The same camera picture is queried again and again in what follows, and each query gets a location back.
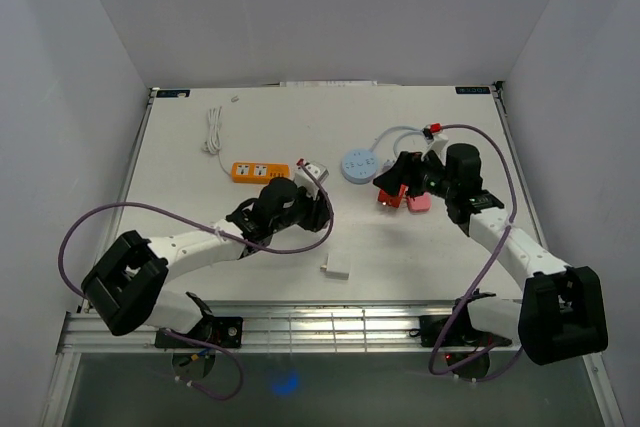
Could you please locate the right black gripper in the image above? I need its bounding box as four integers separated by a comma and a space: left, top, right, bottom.
372, 150, 455, 200

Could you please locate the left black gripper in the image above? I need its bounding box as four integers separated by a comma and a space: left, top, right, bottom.
270, 182, 333, 233

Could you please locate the red cube socket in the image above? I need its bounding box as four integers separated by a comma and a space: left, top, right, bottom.
377, 189, 400, 209

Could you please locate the orange power strip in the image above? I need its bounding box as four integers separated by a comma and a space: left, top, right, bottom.
231, 162, 290, 185

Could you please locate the white power strip cable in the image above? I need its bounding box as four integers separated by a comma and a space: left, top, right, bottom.
201, 105, 234, 176

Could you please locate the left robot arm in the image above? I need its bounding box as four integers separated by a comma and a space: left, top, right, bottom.
81, 178, 334, 347

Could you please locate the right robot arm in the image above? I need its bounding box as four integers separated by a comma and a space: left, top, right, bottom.
374, 143, 609, 365

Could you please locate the pink flat plug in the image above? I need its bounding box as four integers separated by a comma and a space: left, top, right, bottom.
406, 193, 432, 214

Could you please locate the light blue round socket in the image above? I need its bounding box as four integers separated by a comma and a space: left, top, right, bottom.
340, 148, 379, 185

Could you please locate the white charger adapter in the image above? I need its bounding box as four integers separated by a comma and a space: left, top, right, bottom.
320, 252, 352, 280

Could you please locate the black corner label left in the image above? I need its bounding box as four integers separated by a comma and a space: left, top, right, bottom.
155, 89, 191, 98

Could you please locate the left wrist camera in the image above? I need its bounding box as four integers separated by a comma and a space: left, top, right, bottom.
293, 158, 329, 199

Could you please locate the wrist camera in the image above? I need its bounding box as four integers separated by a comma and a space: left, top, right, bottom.
422, 123, 449, 157
293, 158, 329, 199

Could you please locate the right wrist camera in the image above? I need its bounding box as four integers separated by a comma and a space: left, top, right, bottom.
422, 123, 449, 157

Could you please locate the light blue socket cable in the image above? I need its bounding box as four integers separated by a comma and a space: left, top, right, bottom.
370, 125, 426, 168

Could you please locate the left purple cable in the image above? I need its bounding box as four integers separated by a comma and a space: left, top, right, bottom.
58, 161, 335, 402

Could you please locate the aluminium front rail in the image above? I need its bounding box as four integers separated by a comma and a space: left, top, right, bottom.
55, 307, 601, 354

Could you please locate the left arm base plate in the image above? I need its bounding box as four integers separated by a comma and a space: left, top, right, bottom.
154, 317, 244, 349

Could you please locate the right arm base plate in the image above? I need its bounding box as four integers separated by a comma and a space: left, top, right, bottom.
409, 315, 512, 348

